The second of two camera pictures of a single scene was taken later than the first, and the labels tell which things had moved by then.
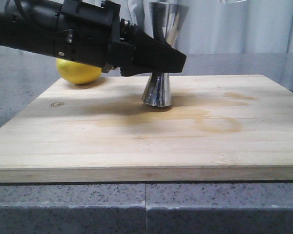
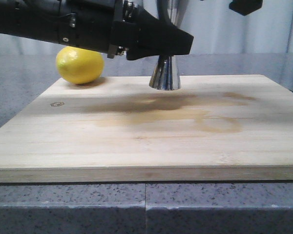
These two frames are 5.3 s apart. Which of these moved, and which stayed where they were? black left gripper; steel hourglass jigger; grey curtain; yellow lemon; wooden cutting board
Moved: steel hourglass jigger; black left gripper
Stayed: grey curtain; yellow lemon; wooden cutting board
